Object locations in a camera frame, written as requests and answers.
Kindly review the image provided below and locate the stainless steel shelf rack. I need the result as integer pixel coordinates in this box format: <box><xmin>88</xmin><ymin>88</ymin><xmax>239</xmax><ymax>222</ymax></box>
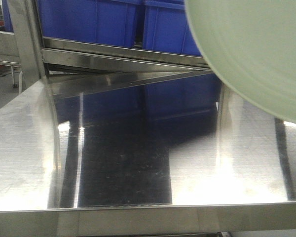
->
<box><xmin>0</xmin><ymin>0</ymin><xmax>296</xmax><ymax>237</ymax></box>

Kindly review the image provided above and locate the pale green plate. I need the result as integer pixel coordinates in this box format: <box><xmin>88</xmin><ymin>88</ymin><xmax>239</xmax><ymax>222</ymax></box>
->
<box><xmin>185</xmin><ymin>0</ymin><xmax>296</xmax><ymax>123</ymax></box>

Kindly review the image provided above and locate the blue plastic bin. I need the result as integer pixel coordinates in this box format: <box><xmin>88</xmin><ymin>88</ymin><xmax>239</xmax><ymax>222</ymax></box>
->
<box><xmin>37</xmin><ymin>0</ymin><xmax>143</xmax><ymax>47</ymax></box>
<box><xmin>143</xmin><ymin>0</ymin><xmax>201</xmax><ymax>56</ymax></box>

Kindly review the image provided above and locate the blue plastic bin right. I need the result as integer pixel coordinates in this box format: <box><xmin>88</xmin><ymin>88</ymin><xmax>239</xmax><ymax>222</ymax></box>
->
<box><xmin>143</xmin><ymin>0</ymin><xmax>201</xmax><ymax>56</ymax></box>

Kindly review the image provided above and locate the blue plastic bin left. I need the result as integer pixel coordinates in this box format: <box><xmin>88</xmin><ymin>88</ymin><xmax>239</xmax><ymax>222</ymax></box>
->
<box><xmin>37</xmin><ymin>0</ymin><xmax>143</xmax><ymax>47</ymax></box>

